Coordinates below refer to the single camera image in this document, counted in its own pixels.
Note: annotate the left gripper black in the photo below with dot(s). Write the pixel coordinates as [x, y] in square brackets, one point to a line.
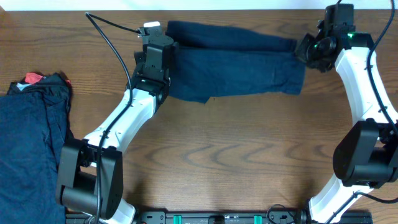
[170, 63]

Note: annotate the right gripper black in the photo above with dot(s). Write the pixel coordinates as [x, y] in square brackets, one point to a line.
[301, 51]

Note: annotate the navy blue shorts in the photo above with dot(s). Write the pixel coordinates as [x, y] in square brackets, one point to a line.
[215, 61]

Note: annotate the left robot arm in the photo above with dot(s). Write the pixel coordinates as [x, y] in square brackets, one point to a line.
[90, 174]

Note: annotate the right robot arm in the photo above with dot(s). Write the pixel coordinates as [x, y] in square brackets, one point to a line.
[366, 158]

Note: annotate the navy blue clothes pile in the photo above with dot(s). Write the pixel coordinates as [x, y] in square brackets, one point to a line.
[34, 125]

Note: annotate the red garment in pile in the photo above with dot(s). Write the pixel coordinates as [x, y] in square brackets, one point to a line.
[33, 78]

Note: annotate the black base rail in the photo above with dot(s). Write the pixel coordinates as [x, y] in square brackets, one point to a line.
[274, 216]

